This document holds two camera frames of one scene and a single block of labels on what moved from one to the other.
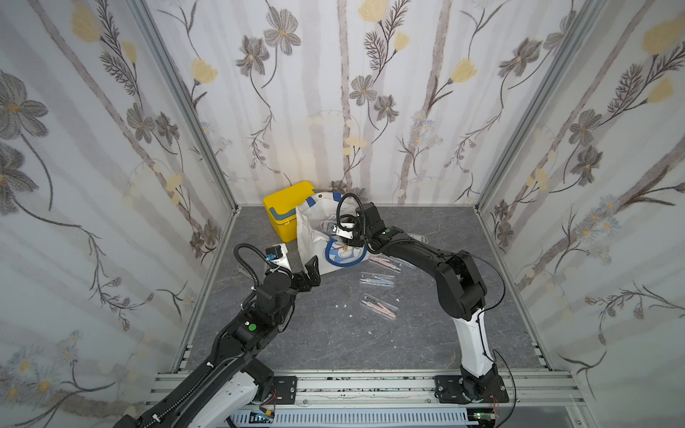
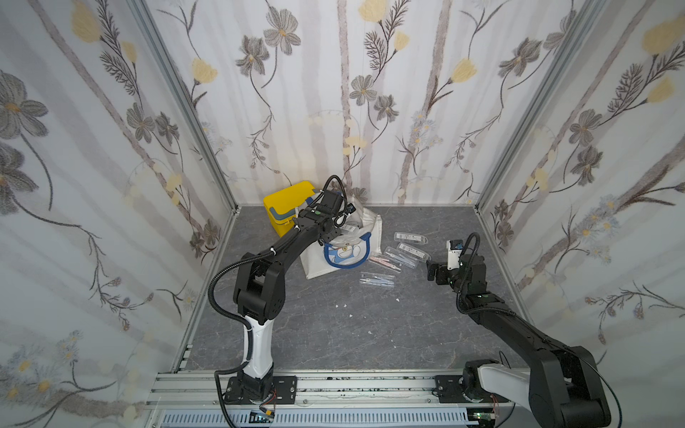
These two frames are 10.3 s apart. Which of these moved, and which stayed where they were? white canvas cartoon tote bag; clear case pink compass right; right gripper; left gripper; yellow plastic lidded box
Moved: white canvas cartoon tote bag; left gripper; right gripper
Stayed: yellow plastic lidded box; clear case pink compass right
